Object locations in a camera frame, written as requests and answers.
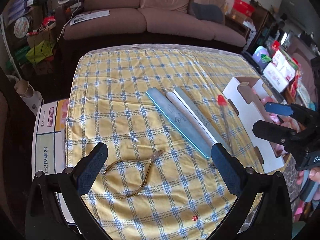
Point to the white nail file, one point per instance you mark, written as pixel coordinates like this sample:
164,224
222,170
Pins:
176,102

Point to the red box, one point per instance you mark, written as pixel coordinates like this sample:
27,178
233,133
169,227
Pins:
243,7

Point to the cardboard box with foam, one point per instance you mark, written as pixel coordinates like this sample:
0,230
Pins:
245,95

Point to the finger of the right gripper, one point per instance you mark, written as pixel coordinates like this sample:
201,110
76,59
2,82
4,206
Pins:
269,131
301,114

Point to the white wet wipes pack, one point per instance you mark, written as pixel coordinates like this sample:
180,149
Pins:
275,78

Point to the gold cuticle nipper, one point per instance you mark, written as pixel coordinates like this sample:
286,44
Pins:
136,169

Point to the paper on sofa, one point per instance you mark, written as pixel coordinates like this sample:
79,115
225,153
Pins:
90,16

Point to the brown sofa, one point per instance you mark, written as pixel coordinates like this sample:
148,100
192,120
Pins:
163,17

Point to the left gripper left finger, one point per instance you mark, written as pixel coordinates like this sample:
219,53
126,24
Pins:
88,168

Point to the red cuticle pusher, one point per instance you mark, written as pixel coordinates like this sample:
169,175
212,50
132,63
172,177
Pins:
223,107

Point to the white printed box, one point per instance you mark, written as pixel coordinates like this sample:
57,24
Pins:
48,147

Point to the pink fleece headband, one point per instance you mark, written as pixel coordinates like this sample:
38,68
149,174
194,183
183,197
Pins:
281,120

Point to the purple storage bin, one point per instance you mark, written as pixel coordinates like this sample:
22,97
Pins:
261,57

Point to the grey cushion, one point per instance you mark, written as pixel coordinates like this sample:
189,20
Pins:
208,12

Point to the white grey nail buffer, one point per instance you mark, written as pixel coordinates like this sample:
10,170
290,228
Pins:
206,126

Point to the person's right hand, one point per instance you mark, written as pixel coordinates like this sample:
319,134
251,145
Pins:
314,175

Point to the yellow plaid cloth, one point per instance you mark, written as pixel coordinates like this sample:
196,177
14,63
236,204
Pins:
185,197

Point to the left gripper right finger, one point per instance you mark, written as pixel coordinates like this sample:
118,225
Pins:
230,169

